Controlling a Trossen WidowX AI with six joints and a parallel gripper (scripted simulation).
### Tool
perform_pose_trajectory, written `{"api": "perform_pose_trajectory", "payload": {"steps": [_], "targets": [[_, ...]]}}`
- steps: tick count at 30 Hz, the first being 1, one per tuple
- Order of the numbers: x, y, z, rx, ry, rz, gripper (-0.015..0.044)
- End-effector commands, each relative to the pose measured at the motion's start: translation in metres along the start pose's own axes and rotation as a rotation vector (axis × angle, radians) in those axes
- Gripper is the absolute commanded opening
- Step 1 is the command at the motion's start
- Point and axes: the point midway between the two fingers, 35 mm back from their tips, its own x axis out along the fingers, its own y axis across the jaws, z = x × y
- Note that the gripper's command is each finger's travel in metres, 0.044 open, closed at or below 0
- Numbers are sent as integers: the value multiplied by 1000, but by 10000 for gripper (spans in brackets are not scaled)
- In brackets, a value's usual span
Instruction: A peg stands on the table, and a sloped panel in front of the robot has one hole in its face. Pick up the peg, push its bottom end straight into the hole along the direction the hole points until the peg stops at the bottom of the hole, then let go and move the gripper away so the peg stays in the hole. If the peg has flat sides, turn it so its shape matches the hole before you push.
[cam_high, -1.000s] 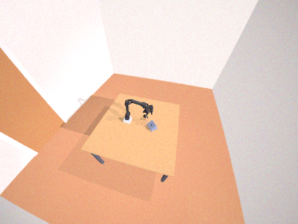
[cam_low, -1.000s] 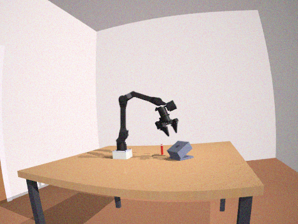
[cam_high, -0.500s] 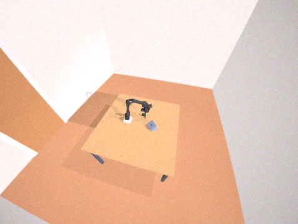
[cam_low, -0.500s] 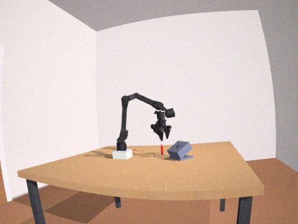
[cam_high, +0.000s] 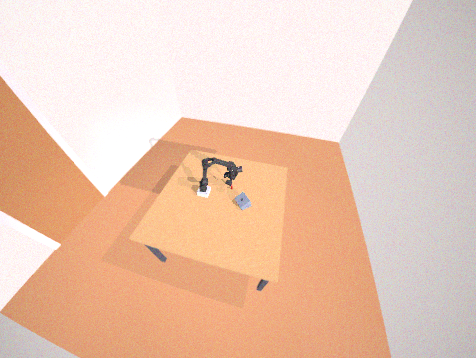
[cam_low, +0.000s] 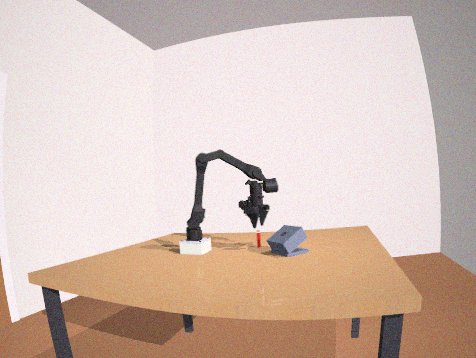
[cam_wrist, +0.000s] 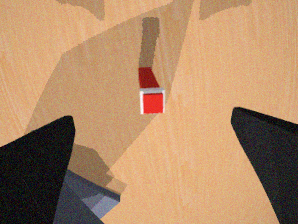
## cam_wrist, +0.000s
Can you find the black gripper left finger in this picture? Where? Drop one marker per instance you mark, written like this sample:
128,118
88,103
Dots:
32,171

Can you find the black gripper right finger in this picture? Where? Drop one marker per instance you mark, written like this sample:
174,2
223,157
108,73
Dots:
271,145

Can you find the grey sloped panel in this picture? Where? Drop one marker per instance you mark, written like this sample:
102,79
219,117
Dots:
82,202

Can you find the red square peg with grey band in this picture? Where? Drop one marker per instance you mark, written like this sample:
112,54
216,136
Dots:
152,96

